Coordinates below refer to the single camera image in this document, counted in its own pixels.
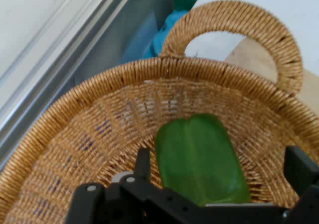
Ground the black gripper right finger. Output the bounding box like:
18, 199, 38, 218
283, 145, 319, 224

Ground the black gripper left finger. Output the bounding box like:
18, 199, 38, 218
66, 148, 205, 224

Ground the green bell pepper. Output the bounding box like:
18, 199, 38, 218
154, 113, 252, 207

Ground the white flat board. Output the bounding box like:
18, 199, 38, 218
184, 0, 319, 60

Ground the woven wicker basket with handle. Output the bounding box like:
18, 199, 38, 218
0, 0, 319, 224

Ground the aluminium frame rail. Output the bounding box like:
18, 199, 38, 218
0, 0, 142, 171

